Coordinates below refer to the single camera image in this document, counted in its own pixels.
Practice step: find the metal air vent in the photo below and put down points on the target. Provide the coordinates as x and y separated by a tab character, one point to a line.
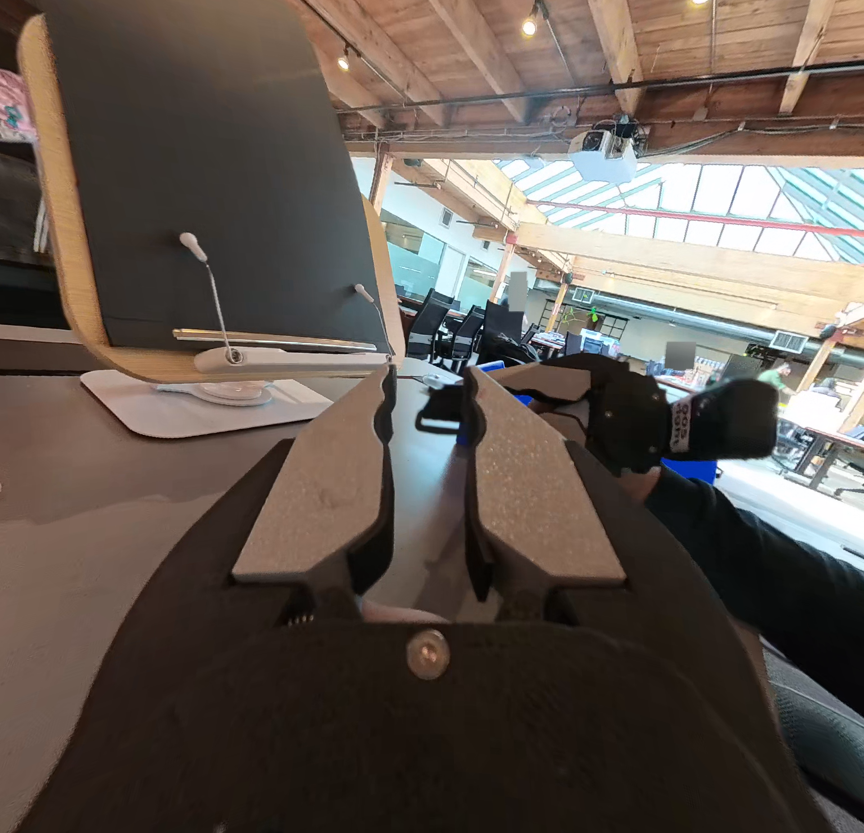
788	340

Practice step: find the white stand base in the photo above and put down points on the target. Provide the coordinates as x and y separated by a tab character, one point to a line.
169	408

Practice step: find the blue plastic bin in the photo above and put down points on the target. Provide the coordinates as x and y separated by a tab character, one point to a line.
688	472

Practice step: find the person's right forearm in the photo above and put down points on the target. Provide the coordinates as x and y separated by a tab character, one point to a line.
776	576

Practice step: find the black office chair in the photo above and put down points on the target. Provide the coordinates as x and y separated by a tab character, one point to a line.
432	320
503	327
467	334

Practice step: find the pink printed cloth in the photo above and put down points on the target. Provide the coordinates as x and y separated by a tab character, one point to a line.
17	111

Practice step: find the white table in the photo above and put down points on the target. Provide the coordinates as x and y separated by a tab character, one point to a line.
776	502

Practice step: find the white ceiling unit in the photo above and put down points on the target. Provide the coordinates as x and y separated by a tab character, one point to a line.
601	148

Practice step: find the dark grey cloth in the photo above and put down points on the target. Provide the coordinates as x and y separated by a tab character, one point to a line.
823	725

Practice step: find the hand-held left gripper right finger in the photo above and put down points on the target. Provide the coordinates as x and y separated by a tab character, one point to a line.
540	509

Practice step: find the red ceiling pipe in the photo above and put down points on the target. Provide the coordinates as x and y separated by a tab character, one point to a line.
675	214

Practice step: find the person's right hand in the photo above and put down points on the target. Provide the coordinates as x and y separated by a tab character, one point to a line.
640	485

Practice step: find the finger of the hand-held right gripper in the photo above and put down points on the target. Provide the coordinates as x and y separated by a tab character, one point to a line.
553	381
570	423

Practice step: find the black board book stand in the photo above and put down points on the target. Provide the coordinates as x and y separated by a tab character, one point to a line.
202	138

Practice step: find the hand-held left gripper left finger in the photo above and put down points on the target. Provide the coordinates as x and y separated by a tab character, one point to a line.
310	509

